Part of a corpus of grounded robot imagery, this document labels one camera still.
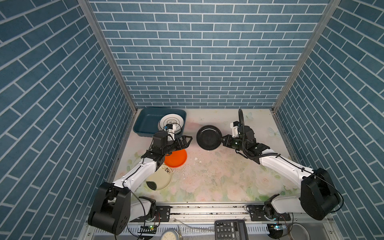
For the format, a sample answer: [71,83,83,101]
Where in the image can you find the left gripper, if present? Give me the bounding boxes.
[161,135,192,157]

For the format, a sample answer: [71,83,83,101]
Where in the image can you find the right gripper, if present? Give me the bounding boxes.
[219,133,248,153]

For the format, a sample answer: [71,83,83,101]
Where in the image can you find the white plate cloud outline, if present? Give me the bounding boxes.
[158,114,184,134]

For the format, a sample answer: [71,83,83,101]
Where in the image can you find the black round plate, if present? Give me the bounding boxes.
[196,125,222,151]

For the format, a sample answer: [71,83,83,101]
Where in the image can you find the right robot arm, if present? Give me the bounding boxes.
[222,121,344,221]

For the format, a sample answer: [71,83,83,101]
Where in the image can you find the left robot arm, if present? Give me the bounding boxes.
[88,131,193,236]

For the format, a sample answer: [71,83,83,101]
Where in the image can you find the teal plastic bin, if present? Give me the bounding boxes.
[133,107,187,138]

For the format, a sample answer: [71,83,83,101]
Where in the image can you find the orange plastic plate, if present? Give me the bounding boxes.
[165,150,188,168]

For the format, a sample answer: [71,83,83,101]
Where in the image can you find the cream plate with dark spot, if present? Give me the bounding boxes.
[146,165,173,191]

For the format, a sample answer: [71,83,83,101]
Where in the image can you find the black calculator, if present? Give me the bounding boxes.
[215,220,249,240]

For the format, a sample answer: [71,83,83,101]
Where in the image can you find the right green circuit board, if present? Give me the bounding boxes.
[268,224,286,235]

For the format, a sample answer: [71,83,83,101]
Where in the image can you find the green circuit board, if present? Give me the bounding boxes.
[268,224,286,235]
[138,225,158,235]

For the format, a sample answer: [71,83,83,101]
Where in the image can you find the round white clock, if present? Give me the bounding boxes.
[160,229,182,240]

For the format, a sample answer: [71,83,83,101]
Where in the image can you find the left green circuit board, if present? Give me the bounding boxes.
[138,225,158,235]

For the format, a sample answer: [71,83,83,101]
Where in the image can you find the round grey bowl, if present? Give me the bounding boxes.
[289,223,311,240]

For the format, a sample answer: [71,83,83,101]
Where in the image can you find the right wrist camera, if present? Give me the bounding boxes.
[230,121,240,138]

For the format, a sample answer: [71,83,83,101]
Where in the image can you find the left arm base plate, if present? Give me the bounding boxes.
[151,206,171,223]

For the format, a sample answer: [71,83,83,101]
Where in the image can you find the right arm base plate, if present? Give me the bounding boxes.
[246,205,291,222]

